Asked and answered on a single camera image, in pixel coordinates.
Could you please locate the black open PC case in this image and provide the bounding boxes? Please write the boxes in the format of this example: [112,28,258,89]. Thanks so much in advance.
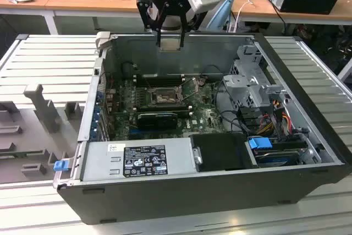
[52,31,348,225]

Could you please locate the small silver CPU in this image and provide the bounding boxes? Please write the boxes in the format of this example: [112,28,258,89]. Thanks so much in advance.
[160,39,182,52]

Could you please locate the grey metal drive cage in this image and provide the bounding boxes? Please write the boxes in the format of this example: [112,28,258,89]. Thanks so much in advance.
[222,43,289,109]

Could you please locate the pale blue teach pendant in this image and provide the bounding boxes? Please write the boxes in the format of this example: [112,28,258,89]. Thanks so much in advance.
[206,0,235,32]

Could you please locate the grey plastic case handle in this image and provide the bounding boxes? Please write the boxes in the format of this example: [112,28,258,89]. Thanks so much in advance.
[95,31,112,52]

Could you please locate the blue expansion card clips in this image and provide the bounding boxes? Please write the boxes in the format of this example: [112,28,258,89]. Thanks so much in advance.
[91,91,105,140]

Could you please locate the white cable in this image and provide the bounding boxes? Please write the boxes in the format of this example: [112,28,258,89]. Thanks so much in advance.
[227,0,254,32]

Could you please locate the blue case latch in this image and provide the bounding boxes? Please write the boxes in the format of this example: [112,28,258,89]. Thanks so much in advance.
[54,160,69,172]

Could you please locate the CPU socket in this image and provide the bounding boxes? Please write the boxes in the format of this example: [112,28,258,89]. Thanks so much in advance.
[148,86,184,106]

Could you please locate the grey parts rack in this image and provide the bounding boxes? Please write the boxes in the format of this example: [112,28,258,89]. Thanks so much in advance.
[0,83,86,185]

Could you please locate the green motherboard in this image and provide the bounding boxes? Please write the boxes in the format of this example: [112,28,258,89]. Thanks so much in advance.
[103,76,229,141]

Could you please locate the metal socket cover frame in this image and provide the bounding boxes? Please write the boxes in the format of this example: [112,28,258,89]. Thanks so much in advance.
[178,76,206,101]

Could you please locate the blue disk carrier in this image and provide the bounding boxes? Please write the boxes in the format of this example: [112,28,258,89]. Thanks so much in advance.
[247,138,272,159]

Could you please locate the yellow red wire bundle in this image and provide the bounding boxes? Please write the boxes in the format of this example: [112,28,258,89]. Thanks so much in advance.
[258,107,293,136]

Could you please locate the small wrist camera with bracket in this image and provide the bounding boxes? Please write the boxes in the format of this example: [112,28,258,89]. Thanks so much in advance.
[136,0,159,31]

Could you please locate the black RAM sticks pair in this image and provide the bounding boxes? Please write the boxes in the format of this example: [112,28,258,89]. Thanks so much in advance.
[140,73,184,88]

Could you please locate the grey power supply with label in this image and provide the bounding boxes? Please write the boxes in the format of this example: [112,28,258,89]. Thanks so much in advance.
[81,138,199,182]

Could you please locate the thin wire locking lever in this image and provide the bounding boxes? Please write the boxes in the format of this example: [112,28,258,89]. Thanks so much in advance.
[178,76,194,89]

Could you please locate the black RAM slots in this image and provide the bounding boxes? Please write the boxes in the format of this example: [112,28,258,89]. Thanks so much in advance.
[135,102,191,118]

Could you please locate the black plastic shroud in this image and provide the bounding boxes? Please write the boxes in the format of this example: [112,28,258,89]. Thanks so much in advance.
[189,132,259,172]

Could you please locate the hard disk drive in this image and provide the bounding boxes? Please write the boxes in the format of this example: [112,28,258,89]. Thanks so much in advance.
[254,148,302,167]

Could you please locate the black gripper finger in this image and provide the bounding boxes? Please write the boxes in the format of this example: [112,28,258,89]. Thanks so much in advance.
[177,1,191,48]
[155,1,169,48]

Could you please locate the black cable loop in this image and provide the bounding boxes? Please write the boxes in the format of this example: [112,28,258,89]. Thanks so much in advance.
[213,65,248,134]

